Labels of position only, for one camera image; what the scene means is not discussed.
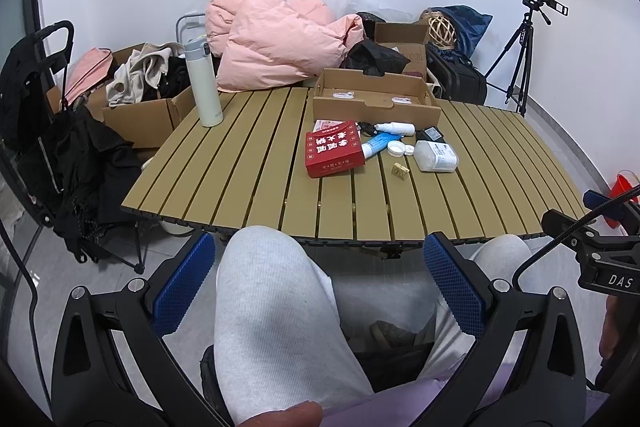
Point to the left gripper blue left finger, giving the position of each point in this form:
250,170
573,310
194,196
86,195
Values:
177,280

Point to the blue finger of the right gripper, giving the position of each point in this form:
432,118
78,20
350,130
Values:
554,223
593,199

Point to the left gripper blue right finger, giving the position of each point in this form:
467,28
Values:
460,282

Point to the clear plastic bottle white label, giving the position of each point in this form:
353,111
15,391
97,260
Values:
435,157

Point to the black power adapter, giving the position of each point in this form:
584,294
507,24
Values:
430,134

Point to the small white round jar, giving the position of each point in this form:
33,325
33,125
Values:
399,149

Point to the blue white tube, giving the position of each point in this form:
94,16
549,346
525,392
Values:
377,143

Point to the white spray bottle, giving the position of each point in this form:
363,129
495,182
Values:
400,128

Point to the red box white characters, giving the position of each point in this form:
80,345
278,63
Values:
333,150

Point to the pink white wallet booklet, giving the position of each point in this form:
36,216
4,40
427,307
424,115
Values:
323,127

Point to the person's right hand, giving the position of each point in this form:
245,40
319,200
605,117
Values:
610,335

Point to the person's left hand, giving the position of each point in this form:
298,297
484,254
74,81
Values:
305,414

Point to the person's right leg grey trousers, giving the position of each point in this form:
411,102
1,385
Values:
497,259

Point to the person's leg grey trousers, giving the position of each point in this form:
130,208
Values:
278,340
497,259

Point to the person's left leg grey trousers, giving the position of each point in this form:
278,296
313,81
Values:
278,340

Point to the black folding cart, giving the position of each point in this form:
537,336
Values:
75,167

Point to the black backpack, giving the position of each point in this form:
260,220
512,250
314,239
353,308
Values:
458,79

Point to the left cardboard box with clothes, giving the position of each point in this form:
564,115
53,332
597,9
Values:
147,124

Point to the dark blue cloth bag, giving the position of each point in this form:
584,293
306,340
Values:
470,26

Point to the woven rattan ball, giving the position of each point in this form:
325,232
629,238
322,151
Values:
441,30

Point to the beige cloth bundle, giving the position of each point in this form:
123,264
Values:
143,68

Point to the white thermos bottle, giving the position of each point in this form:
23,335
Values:
203,82

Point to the rear open cardboard box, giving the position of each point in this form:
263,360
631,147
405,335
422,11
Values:
410,41

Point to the white round lid in tray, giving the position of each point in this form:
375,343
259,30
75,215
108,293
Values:
349,95

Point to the pink bag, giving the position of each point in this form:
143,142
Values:
91,69

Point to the open shallow cardboard tray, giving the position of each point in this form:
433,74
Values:
377,100

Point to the black garment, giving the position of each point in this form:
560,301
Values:
374,60

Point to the pink puffy duvet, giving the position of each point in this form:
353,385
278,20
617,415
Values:
265,44

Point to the black camera tripod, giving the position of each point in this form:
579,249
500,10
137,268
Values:
518,88

